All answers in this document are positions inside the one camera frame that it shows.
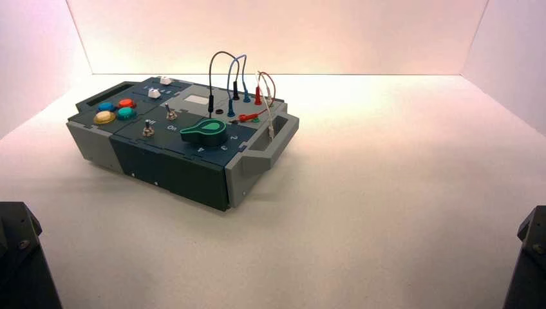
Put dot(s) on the green and teal rotary knob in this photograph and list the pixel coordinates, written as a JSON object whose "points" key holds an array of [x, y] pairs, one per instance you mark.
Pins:
{"points": [[204, 132]]}

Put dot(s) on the white rectangular display window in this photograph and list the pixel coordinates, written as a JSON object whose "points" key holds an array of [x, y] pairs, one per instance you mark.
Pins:
{"points": [[197, 100]]}

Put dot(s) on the grey and teal control box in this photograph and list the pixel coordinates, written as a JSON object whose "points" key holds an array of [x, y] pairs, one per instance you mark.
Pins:
{"points": [[170, 170]]}

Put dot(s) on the white slider knob down arrow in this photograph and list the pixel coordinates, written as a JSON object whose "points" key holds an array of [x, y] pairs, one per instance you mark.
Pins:
{"points": [[166, 80]]}

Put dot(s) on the white slider knob up arrow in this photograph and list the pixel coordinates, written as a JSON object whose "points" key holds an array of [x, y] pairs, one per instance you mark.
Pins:
{"points": [[154, 93]]}

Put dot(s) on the teal round push button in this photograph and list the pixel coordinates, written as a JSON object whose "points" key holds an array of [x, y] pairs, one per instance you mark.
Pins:
{"points": [[126, 113]]}

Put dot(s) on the red round push button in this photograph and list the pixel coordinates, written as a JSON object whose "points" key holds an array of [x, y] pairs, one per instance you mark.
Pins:
{"points": [[126, 103]]}

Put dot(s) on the yellow round push button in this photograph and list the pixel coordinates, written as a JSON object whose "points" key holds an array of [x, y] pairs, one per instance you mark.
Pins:
{"points": [[104, 117]]}

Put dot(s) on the blue round push button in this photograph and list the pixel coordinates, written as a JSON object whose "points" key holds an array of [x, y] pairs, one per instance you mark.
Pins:
{"points": [[106, 106]]}

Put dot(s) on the silver metal toggle switch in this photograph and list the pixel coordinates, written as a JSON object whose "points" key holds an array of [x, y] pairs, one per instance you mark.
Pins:
{"points": [[148, 130], [171, 114]]}

